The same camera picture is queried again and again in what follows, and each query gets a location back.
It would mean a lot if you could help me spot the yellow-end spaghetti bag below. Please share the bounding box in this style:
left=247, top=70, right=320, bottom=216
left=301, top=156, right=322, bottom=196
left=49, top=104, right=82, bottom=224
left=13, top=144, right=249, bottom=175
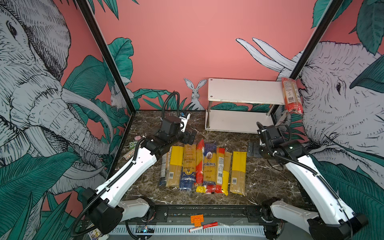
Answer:
left=222, top=152, right=232, bottom=196

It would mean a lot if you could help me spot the blue-bottom spaghetti bag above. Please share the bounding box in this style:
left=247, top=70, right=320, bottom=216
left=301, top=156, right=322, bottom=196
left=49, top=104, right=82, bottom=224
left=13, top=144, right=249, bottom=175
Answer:
left=179, top=144, right=197, bottom=191

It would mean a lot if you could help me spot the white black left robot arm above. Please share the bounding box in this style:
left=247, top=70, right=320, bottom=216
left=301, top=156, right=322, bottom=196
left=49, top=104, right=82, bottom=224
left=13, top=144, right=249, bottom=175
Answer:
left=71, top=111, right=197, bottom=238

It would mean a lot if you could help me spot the white two-tier shelf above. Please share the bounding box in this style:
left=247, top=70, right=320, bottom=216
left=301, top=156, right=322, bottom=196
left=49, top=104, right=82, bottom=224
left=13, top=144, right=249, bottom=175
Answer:
left=205, top=78, right=284, bottom=134

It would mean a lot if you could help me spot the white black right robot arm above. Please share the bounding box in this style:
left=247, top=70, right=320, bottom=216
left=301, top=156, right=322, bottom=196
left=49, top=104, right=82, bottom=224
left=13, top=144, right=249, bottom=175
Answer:
left=257, top=122, right=369, bottom=240

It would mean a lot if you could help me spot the yellow-top spaghetti bag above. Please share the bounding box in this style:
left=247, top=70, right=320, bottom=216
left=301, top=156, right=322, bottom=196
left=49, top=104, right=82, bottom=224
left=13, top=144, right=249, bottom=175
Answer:
left=230, top=152, right=247, bottom=196

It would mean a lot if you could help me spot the card box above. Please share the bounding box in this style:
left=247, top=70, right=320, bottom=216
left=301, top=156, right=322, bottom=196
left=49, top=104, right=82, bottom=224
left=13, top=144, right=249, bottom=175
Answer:
left=88, top=229, right=103, bottom=240

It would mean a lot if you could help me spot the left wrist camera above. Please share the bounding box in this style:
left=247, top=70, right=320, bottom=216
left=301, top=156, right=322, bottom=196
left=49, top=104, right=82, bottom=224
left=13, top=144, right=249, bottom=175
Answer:
left=179, top=111, right=191, bottom=133

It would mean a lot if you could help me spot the orange plastic block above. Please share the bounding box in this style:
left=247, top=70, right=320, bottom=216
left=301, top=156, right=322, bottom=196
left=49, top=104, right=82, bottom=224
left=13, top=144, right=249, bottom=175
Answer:
left=190, top=214, right=204, bottom=227

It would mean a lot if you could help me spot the red double spaghetti bag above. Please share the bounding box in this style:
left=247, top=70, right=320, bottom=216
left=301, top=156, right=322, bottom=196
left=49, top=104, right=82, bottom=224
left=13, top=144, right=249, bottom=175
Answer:
left=282, top=78, right=303, bottom=115

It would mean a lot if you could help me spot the blue portrait spaghetti bag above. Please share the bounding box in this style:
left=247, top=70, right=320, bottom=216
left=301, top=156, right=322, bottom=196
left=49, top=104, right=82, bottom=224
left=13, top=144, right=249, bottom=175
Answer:
left=203, top=143, right=217, bottom=186

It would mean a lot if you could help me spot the red yellow narrow spaghetti bag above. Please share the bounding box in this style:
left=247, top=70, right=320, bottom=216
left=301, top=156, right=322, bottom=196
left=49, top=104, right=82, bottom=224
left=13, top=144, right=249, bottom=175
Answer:
left=195, top=139, right=206, bottom=193

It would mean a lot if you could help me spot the white perforated cable tray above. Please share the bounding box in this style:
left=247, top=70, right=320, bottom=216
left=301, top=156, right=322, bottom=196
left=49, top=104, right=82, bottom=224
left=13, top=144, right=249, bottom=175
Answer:
left=107, top=224, right=266, bottom=238

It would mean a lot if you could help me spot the green number toy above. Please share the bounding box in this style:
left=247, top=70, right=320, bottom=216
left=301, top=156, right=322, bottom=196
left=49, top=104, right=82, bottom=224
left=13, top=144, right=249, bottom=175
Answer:
left=129, top=141, right=138, bottom=150

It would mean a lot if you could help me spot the red white marker pen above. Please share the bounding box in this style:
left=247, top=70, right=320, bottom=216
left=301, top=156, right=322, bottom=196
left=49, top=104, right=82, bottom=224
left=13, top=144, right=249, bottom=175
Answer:
left=189, top=222, right=219, bottom=233

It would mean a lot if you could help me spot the clear blue-end spaghetti bag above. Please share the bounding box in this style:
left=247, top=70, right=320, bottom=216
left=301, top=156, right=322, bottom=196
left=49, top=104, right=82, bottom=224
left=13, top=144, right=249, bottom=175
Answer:
left=159, top=149, right=172, bottom=187

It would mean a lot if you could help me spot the yellow label spaghetti bag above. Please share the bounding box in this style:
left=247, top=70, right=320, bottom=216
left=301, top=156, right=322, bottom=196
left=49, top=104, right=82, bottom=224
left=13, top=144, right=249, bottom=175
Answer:
left=166, top=146, right=184, bottom=188

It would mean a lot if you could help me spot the glitter silver microphone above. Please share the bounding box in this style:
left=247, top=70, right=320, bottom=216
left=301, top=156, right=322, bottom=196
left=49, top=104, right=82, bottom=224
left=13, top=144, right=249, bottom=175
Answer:
left=123, top=149, right=135, bottom=161

